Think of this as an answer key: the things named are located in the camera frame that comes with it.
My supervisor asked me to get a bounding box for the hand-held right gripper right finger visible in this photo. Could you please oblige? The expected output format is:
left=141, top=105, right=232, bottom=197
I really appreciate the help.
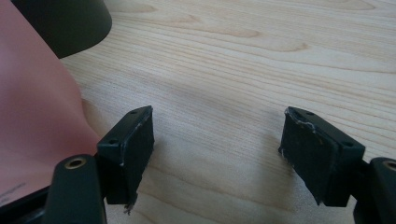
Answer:
left=278, top=106, right=366, bottom=207

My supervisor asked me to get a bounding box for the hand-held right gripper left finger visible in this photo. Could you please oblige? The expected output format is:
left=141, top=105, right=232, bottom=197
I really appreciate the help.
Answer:
left=96, top=105, right=155, bottom=216

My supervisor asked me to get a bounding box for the pink bottle with dark cap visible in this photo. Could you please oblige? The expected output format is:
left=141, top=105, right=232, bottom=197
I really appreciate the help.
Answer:
left=0, top=0, right=101, bottom=208

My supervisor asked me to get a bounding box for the round jar with pink lid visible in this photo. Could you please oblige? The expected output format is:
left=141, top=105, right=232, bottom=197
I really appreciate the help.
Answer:
left=10, top=0, right=113, bottom=60

